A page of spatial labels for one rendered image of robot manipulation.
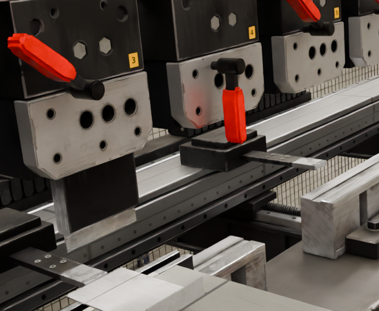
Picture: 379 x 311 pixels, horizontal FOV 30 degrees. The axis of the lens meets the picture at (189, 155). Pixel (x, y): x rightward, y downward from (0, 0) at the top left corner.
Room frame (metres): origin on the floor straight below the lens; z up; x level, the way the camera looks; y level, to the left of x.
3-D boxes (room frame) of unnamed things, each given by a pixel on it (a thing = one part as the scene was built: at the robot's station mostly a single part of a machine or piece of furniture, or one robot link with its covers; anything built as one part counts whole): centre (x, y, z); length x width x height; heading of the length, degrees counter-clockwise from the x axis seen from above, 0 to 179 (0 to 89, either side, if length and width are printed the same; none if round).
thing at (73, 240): (0.72, 0.10, 1.11); 0.10 x 0.02 x 0.10; 137
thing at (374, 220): (1.05, -0.28, 0.91); 0.03 x 0.03 x 0.02
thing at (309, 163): (1.19, -0.12, 1.01); 0.26 x 0.12 x 0.05; 47
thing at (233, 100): (0.79, -0.05, 1.19); 0.04 x 0.02 x 0.10; 47
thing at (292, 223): (1.41, -0.03, 0.81); 0.64 x 0.08 x 0.14; 47
